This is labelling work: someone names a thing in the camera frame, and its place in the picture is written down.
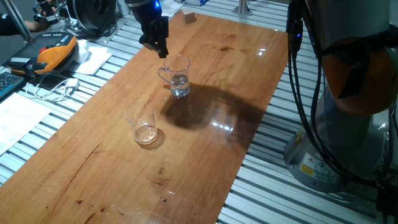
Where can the small white paper sheet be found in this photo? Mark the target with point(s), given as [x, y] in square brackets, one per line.
[93, 60]

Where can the black handheld controller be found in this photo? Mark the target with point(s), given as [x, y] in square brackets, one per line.
[46, 11]

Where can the dark sleeved forearm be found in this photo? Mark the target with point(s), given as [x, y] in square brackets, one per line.
[11, 26]

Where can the white tissue wad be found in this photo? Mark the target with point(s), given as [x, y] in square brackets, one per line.
[81, 51]

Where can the aluminium post base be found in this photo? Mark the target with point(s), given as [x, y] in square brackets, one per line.
[242, 7]

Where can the silver metal cylinder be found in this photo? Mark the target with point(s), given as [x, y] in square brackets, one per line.
[122, 7]

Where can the large white paper sheet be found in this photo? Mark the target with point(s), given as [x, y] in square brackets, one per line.
[18, 121]

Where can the aluminium frame post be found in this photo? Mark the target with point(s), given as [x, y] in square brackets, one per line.
[17, 21]

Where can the small wooden block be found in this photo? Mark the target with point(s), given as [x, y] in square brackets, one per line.
[188, 17]

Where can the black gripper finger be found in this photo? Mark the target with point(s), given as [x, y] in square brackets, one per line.
[149, 43]
[163, 49]

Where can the black keyboard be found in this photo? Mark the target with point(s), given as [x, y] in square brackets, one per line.
[9, 82]

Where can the orange black teach pendant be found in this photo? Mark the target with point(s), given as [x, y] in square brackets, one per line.
[53, 53]

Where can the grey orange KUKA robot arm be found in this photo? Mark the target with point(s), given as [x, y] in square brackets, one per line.
[342, 140]

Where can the white charger adapter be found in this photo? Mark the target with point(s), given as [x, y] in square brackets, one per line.
[72, 84]

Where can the black round spool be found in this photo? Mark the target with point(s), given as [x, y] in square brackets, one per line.
[93, 15]

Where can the person's hand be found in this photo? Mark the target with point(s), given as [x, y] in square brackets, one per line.
[35, 26]

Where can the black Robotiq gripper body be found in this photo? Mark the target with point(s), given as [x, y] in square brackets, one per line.
[149, 18]

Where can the wooden board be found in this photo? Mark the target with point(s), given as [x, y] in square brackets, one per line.
[93, 186]

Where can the white crumpled tissue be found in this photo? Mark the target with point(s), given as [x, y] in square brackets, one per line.
[171, 7]

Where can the clear glass tumbler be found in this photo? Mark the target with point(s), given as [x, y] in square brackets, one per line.
[144, 133]

